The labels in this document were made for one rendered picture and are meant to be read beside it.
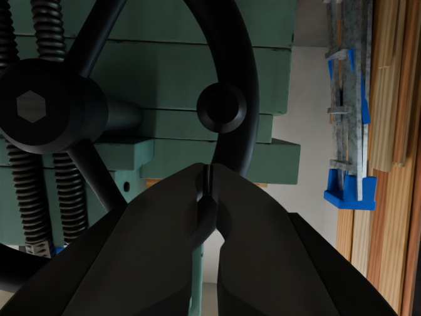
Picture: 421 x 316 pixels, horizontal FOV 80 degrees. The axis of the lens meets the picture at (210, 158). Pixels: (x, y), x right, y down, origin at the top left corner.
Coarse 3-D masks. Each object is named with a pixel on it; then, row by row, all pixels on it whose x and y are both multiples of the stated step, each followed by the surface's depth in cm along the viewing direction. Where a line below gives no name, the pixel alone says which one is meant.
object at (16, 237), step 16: (0, 176) 27; (48, 176) 27; (112, 176) 27; (128, 176) 31; (0, 192) 27; (48, 192) 27; (128, 192) 32; (0, 208) 27; (16, 208) 27; (48, 208) 27; (96, 208) 27; (0, 224) 28; (16, 224) 28; (0, 240) 28; (16, 240) 28
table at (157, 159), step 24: (0, 144) 26; (96, 144) 26; (120, 144) 26; (144, 144) 30; (168, 144) 36; (192, 144) 36; (264, 144) 36; (288, 144) 36; (120, 168) 27; (144, 168) 36; (168, 168) 36; (264, 168) 37; (288, 168) 37
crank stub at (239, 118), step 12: (216, 84) 12; (228, 84) 12; (204, 96) 12; (216, 96) 11; (228, 96) 11; (240, 96) 12; (204, 108) 12; (216, 108) 11; (228, 108) 11; (240, 108) 12; (204, 120) 12; (216, 120) 11; (228, 120) 11; (240, 120) 12; (216, 132) 12
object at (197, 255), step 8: (200, 248) 75; (192, 256) 75; (200, 256) 75; (192, 264) 76; (200, 264) 76; (192, 272) 76; (200, 272) 76; (192, 280) 76; (200, 280) 76; (192, 288) 77; (200, 288) 77; (192, 296) 77; (200, 296) 77; (192, 304) 77; (200, 304) 78; (192, 312) 78
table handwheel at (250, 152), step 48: (96, 0) 17; (192, 0) 16; (96, 48) 17; (240, 48) 16; (0, 96) 15; (48, 96) 15; (96, 96) 18; (48, 144) 16; (240, 144) 17; (96, 192) 18; (192, 240) 18; (0, 288) 19
